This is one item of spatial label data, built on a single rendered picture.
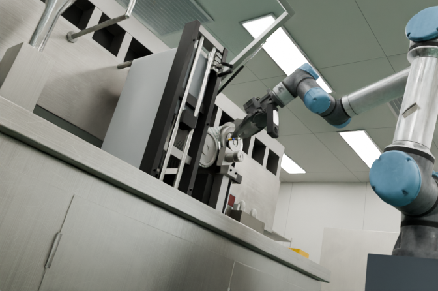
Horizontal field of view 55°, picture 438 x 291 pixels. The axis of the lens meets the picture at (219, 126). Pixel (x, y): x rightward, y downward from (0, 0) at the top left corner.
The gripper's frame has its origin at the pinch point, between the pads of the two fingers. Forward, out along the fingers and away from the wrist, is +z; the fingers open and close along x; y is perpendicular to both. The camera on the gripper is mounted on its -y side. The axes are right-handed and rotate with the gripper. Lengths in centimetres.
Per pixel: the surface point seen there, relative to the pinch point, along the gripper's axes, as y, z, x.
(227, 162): -7.5, 6.9, 1.6
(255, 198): 24, 28, -70
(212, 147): -2.2, 7.5, 6.4
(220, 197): -17.8, 14.1, 2.1
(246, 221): -19.6, 16.5, -15.5
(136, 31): 51, 7, 30
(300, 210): 223, 100, -452
